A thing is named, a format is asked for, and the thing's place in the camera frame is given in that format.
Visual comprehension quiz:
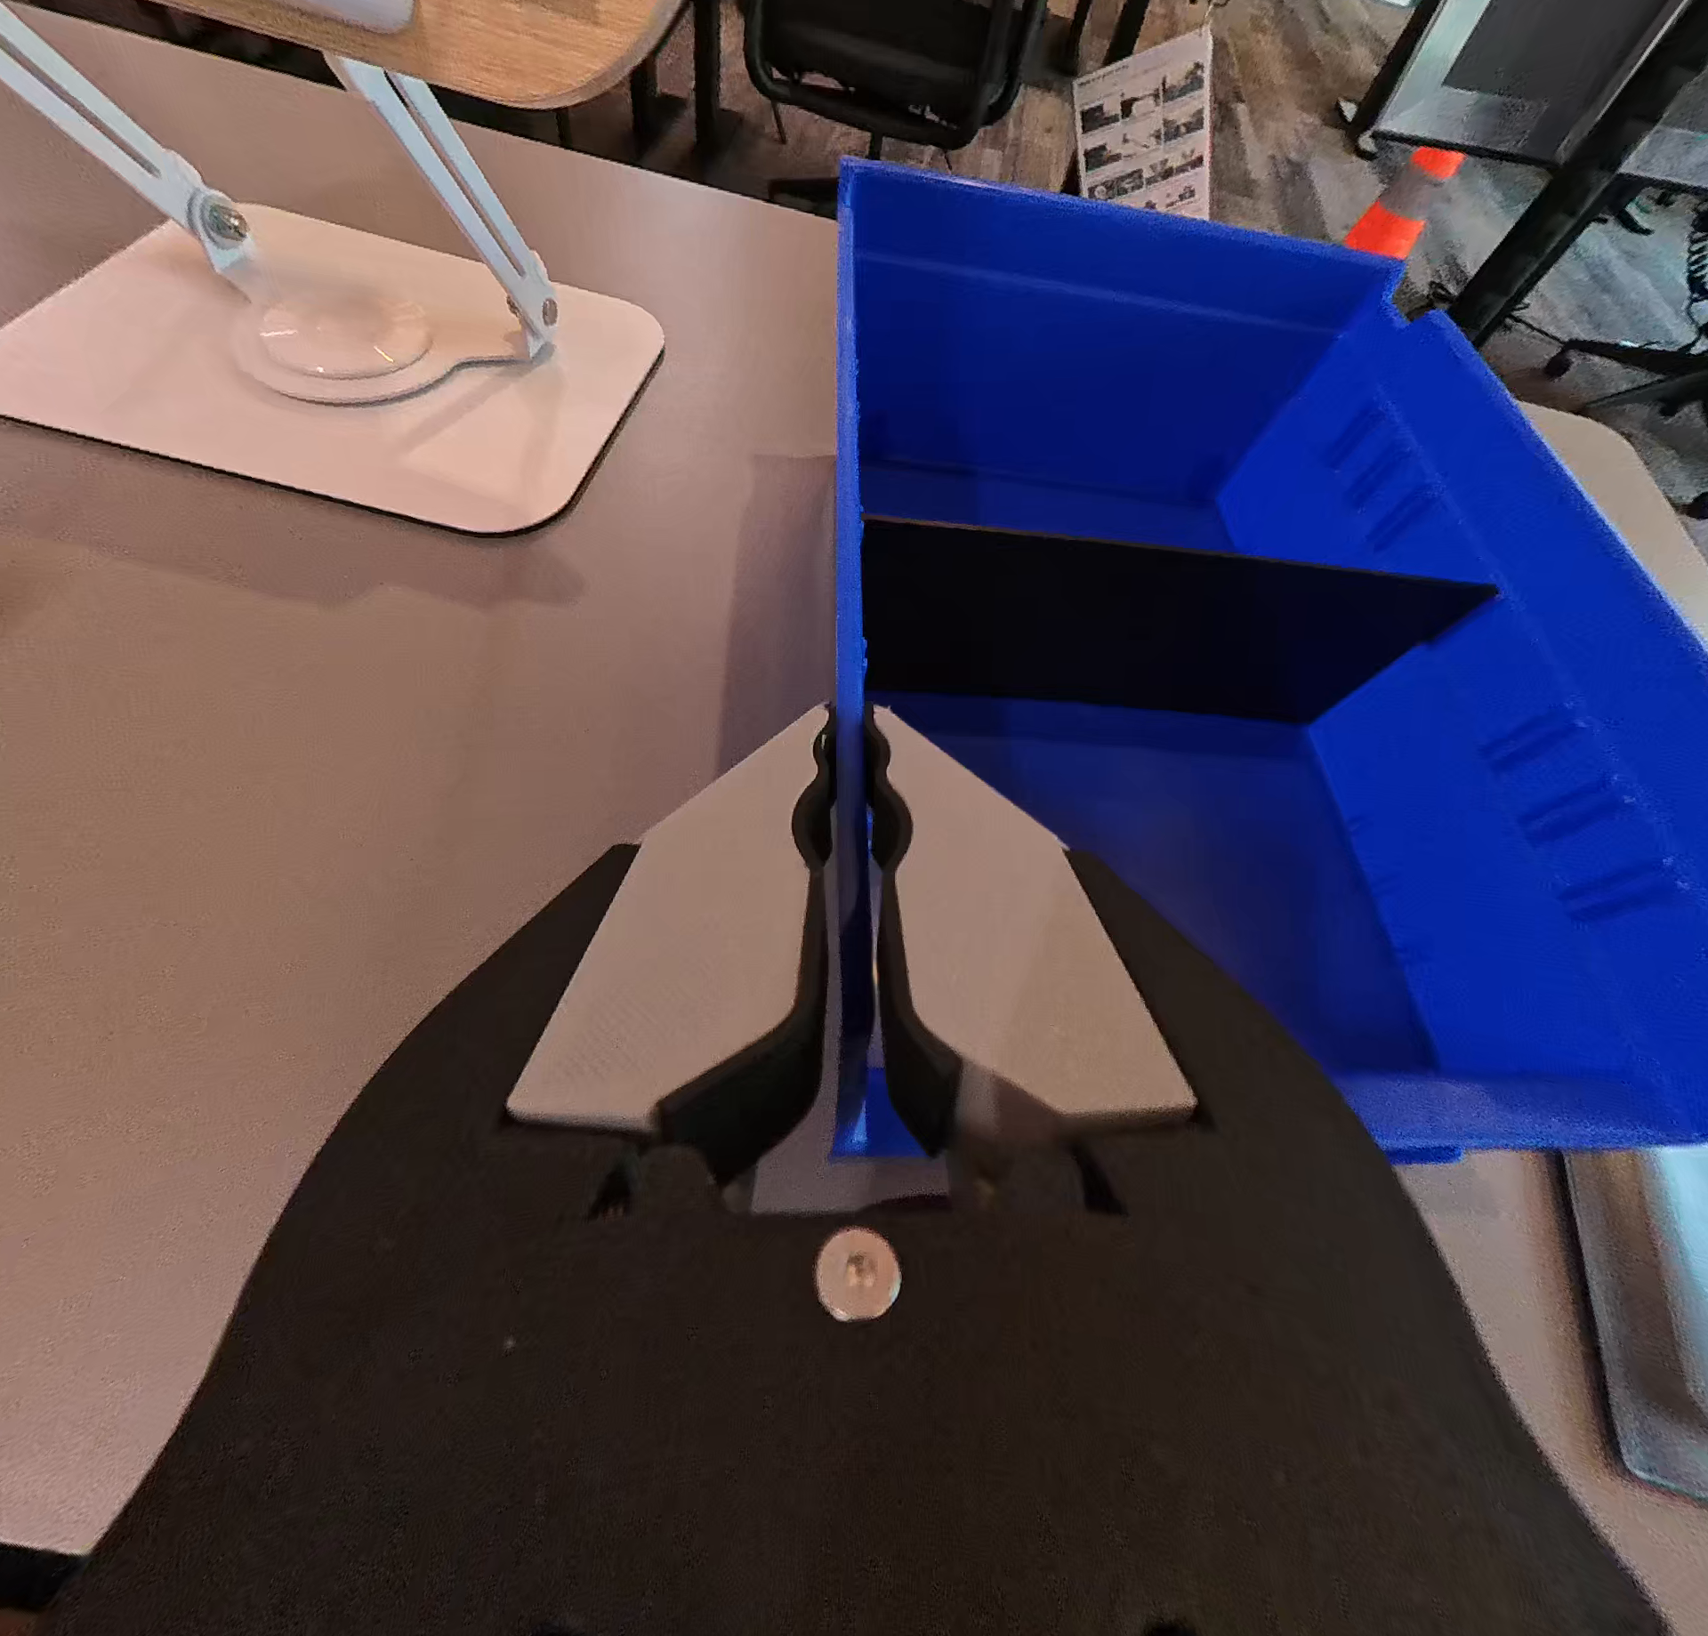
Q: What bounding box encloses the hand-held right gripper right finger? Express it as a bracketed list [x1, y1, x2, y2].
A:
[868, 706, 1200, 1198]

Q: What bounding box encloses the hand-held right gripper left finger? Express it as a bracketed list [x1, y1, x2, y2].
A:
[506, 706, 841, 1186]

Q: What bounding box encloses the blue plastic bin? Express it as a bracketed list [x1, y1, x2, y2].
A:
[830, 155, 1708, 1164]

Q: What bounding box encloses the black bin divider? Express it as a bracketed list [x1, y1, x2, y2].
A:
[861, 515, 1499, 731]

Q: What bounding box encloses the white wooden document stand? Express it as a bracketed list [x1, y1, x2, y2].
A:
[0, 0, 710, 540]

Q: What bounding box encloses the grey flat tray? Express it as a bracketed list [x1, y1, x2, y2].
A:
[1562, 1141, 1708, 1493]

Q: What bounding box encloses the orange traffic cone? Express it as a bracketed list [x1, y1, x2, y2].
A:
[1341, 145, 1471, 260]

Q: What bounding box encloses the printed picture sheet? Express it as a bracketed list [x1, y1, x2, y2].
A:
[1072, 25, 1217, 220]

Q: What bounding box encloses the black office chair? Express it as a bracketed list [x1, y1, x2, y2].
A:
[739, 0, 1063, 155]
[1549, 187, 1708, 416]

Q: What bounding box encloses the black metal rack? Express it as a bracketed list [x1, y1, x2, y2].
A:
[1349, 0, 1708, 346]

